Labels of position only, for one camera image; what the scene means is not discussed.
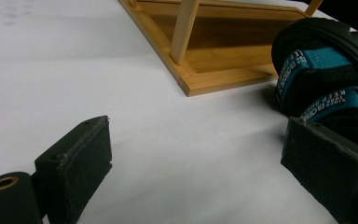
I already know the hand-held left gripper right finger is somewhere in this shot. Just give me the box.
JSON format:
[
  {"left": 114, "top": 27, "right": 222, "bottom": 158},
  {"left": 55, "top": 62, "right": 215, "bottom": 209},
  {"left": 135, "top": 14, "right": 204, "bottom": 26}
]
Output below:
[{"left": 280, "top": 116, "right": 358, "bottom": 224}]

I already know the wooden shoe rack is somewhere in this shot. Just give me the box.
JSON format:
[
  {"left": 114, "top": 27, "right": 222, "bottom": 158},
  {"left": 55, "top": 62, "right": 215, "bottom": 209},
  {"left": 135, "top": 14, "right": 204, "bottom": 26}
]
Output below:
[{"left": 117, "top": 0, "right": 358, "bottom": 97}]

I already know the black sandal with blue straps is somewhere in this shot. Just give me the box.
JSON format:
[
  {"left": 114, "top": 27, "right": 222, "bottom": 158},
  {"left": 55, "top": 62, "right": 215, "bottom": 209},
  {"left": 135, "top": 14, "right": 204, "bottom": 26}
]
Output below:
[{"left": 270, "top": 17, "right": 358, "bottom": 154}]

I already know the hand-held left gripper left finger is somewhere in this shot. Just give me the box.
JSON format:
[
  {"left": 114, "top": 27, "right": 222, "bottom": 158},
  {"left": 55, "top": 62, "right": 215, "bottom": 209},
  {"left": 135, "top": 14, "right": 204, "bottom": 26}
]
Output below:
[{"left": 34, "top": 115, "right": 113, "bottom": 224}]

